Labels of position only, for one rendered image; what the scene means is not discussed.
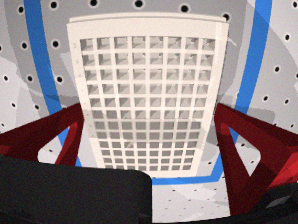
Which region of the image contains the white well plate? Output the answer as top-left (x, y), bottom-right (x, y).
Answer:
top-left (67, 11), bottom-right (229, 177)

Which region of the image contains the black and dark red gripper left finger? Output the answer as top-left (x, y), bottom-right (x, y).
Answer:
top-left (0, 103), bottom-right (84, 166)

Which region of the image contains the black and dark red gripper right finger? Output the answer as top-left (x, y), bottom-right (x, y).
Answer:
top-left (214, 103), bottom-right (298, 216)

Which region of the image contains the grey flat base plate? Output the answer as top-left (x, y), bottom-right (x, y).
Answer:
top-left (0, 0), bottom-right (298, 223)

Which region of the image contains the blue tape outline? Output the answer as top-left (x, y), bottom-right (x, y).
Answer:
top-left (23, 0), bottom-right (272, 185)

